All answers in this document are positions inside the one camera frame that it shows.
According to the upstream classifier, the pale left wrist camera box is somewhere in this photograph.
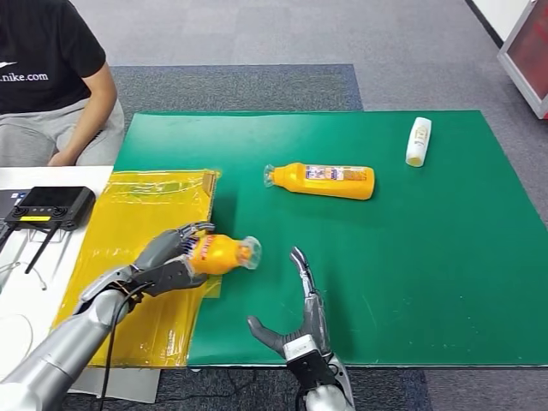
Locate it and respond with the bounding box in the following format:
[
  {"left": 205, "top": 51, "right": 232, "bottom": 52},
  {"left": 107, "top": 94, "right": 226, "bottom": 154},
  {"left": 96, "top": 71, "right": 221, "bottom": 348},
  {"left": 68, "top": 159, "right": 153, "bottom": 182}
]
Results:
[{"left": 79, "top": 266, "right": 131, "bottom": 305}]

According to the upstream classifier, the black controller with antennas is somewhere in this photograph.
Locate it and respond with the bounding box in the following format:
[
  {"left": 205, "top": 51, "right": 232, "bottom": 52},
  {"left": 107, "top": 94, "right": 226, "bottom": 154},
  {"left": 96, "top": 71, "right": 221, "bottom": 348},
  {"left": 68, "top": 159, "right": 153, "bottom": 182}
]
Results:
[{"left": 0, "top": 186, "right": 97, "bottom": 277}]

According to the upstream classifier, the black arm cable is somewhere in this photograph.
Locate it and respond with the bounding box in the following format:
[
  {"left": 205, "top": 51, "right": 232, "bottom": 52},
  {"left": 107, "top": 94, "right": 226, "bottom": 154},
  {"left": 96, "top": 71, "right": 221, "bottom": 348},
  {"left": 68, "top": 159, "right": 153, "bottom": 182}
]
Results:
[{"left": 99, "top": 281, "right": 155, "bottom": 411}]

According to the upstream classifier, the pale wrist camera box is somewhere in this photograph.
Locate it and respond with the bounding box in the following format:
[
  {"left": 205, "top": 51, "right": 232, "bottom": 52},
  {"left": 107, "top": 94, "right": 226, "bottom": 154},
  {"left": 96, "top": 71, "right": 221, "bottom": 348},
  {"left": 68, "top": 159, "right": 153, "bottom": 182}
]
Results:
[
  {"left": 283, "top": 334, "right": 318, "bottom": 364},
  {"left": 79, "top": 266, "right": 131, "bottom": 305}
]

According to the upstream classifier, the yellow plastic bag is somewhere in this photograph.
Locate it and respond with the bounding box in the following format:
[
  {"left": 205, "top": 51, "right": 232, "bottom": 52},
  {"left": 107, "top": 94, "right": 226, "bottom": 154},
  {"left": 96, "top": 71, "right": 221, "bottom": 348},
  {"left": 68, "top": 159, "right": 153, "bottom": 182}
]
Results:
[{"left": 51, "top": 169, "right": 223, "bottom": 370}]

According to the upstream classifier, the person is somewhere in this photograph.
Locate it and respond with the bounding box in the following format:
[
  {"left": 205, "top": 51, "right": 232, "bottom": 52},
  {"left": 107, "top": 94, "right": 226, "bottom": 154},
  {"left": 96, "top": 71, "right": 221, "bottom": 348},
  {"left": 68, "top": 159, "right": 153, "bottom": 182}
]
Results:
[{"left": 0, "top": 0, "right": 125, "bottom": 168}]

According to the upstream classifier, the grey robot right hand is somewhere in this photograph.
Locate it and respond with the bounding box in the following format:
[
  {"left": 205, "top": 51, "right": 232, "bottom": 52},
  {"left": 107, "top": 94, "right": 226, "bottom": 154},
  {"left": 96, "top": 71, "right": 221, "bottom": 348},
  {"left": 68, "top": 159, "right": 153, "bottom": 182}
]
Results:
[{"left": 247, "top": 247, "right": 330, "bottom": 360}]

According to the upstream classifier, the thin white cable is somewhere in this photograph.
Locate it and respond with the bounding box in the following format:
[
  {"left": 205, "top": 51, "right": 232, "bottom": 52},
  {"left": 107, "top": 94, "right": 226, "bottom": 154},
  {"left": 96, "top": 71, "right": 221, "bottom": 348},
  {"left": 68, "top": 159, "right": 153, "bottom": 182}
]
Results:
[{"left": 0, "top": 261, "right": 48, "bottom": 293}]

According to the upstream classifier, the red and white cabinet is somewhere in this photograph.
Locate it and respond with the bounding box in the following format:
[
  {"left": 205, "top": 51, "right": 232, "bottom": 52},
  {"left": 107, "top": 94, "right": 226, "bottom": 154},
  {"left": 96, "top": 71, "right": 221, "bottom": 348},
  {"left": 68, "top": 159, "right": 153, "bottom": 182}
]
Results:
[{"left": 497, "top": 0, "right": 548, "bottom": 121}]

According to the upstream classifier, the white plastic bottle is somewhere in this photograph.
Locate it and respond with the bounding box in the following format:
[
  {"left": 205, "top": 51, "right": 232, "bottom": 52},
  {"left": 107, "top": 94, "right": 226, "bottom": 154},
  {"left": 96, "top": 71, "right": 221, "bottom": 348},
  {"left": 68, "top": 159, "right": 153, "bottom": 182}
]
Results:
[{"left": 405, "top": 116, "right": 433, "bottom": 169}]

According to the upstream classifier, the person's left hand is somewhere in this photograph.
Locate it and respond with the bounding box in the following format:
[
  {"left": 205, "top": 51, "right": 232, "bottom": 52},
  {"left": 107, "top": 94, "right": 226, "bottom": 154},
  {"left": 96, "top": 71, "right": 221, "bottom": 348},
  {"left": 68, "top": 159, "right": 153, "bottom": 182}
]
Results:
[{"left": 47, "top": 151, "right": 76, "bottom": 168}]

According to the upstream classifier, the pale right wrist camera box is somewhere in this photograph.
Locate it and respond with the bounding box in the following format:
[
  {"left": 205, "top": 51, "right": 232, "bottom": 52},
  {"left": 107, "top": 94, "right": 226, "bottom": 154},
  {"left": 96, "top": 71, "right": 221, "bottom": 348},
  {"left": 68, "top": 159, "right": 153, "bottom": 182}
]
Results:
[{"left": 283, "top": 334, "right": 318, "bottom": 364}]

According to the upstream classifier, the green table mat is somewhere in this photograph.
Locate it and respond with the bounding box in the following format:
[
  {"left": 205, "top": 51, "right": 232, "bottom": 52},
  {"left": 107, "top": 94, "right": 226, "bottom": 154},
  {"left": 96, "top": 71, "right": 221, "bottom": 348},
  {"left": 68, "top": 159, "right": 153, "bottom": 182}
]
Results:
[{"left": 113, "top": 110, "right": 548, "bottom": 368}]

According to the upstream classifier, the orange bottle with clear cap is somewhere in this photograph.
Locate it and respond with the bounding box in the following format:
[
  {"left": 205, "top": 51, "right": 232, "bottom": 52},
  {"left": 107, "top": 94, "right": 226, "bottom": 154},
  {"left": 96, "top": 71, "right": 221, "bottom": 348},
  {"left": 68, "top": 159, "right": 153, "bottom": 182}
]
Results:
[
  {"left": 186, "top": 234, "right": 263, "bottom": 278},
  {"left": 263, "top": 162, "right": 376, "bottom": 202}
]

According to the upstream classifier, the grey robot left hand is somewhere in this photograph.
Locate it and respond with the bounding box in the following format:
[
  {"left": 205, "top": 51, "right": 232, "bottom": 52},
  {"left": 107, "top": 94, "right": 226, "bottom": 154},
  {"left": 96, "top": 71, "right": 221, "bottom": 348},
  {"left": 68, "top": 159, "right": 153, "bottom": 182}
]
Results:
[{"left": 130, "top": 222, "right": 215, "bottom": 299}]

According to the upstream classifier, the white cable loop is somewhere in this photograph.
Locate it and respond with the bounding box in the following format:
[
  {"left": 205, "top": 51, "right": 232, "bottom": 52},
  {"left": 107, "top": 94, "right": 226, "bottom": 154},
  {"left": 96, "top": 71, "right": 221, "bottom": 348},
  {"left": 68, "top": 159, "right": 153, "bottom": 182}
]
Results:
[{"left": 0, "top": 313, "right": 34, "bottom": 370}]

